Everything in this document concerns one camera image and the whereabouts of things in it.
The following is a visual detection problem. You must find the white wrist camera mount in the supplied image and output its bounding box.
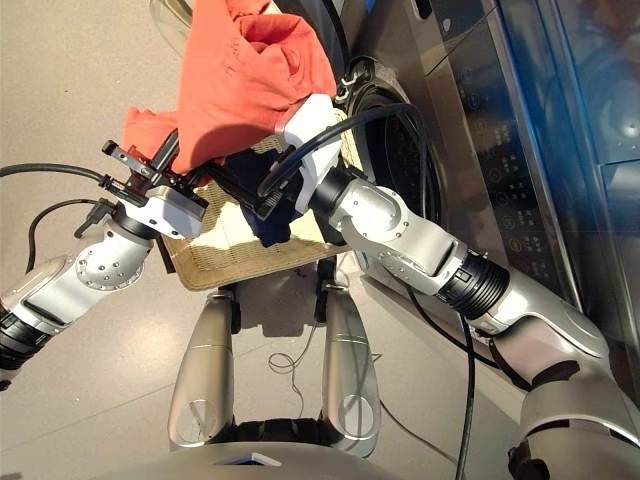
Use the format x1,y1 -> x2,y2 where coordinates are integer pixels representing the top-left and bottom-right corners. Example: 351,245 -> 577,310
274,93 -> 346,214
117,185 -> 209,240

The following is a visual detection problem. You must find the pale woven laundry basket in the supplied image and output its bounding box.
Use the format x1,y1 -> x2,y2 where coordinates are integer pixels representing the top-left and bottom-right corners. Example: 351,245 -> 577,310
158,107 -> 361,292

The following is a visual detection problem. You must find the orange garment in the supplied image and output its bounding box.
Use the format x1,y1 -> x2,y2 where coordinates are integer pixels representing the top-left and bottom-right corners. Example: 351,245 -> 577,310
122,0 -> 337,175

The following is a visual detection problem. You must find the grey washing machine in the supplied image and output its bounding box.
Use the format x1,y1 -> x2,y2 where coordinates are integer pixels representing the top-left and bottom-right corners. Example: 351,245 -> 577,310
344,0 -> 640,351

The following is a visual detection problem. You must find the navy blue garment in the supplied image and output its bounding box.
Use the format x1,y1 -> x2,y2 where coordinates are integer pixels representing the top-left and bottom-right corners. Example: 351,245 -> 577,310
227,149 -> 301,247

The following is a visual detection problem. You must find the silver robot leg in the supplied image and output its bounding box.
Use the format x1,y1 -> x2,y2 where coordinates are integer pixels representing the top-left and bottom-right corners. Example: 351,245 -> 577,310
319,282 -> 382,459
167,292 -> 236,449

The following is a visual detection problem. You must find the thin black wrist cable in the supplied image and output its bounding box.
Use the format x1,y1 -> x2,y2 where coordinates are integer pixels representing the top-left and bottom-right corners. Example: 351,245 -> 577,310
27,198 -> 117,274

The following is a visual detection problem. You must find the grey robot torso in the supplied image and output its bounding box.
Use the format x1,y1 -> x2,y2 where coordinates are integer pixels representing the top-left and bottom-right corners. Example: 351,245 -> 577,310
112,419 -> 401,480

